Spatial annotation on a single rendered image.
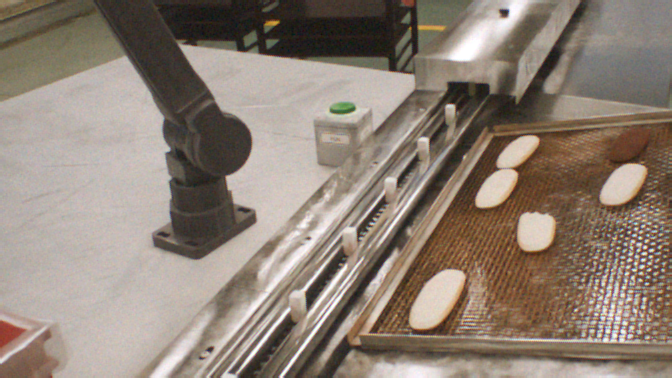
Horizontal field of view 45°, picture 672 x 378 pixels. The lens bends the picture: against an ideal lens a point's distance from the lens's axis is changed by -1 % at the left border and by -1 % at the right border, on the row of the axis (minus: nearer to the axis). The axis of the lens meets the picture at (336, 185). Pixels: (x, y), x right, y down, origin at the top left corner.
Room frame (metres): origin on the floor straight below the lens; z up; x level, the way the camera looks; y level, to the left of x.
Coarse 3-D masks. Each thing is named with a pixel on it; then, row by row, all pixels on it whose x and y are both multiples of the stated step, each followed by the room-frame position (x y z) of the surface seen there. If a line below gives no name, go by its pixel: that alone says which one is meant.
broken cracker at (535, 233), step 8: (528, 216) 0.73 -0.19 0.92; (536, 216) 0.73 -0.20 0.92; (544, 216) 0.72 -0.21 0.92; (520, 224) 0.72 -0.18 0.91; (528, 224) 0.71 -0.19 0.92; (536, 224) 0.71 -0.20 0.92; (544, 224) 0.71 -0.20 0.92; (552, 224) 0.71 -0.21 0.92; (520, 232) 0.70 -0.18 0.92; (528, 232) 0.69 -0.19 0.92; (536, 232) 0.69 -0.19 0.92; (544, 232) 0.69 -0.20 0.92; (552, 232) 0.69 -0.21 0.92; (520, 240) 0.69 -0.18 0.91; (528, 240) 0.68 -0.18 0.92; (536, 240) 0.68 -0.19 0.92; (544, 240) 0.68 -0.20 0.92; (552, 240) 0.68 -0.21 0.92; (528, 248) 0.67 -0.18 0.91; (536, 248) 0.67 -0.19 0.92; (544, 248) 0.67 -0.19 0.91
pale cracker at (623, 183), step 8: (624, 168) 0.79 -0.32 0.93; (632, 168) 0.79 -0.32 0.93; (640, 168) 0.79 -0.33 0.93; (616, 176) 0.78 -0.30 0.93; (624, 176) 0.77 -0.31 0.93; (632, 176) 0.77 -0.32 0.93; (640, 176) 0.77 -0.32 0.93; (608, 184) 0.76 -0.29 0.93; (616, 184) 0.76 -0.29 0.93; (624, 184) 0.75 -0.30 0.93; (632, 184) 0.75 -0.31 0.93; (640, 184) 0.76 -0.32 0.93; (608, 192) 0.75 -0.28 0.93; (616, 192) 0.74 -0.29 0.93; (624, 192) 0.74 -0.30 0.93; (632, 192) 0.74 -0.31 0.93; (608, 200) 0.73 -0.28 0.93; (616, 200) 0.73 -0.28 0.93; (624, 200) 0.73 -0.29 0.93
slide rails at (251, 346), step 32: (480, 96) 1.29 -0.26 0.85; (448, 128) 1.16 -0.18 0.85; (384, 192) 0.95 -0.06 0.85; (352, 224) 0.87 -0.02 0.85; (384, 224) 0.87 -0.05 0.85; (320, 256) 0.80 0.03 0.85; (352, 256) 0.80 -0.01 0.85; (288, 288) 0.74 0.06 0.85; (256, 352) 0.63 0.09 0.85; (288, 352) 0.63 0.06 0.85
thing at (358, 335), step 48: (480, 144) 0.99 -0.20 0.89; (528, 192) 0.81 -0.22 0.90; (576, 192) 0.78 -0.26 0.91; (624, 240) 0.66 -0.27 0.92; (384, 288) 0.66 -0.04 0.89; (480, 288) 0.63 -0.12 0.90; (528, 288) 0.61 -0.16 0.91; (384, 336) 0.56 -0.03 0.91; (432, 336) 0.55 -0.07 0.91; (624, 336) 0.51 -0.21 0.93
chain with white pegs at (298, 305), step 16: (448, 112) 1.20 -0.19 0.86; (432, 144) 1.13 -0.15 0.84; (416, 160) 1.07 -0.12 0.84; (384, 208) 0.94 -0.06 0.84; (368, 224) 0.89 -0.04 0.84; (352, 240) 0.82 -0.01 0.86; (336, 272) 0.79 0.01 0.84; (320, 288) 0.75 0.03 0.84; (304, 304) 0.70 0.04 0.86; (272, 352) 0.65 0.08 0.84; (256, 368) 0.62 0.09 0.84
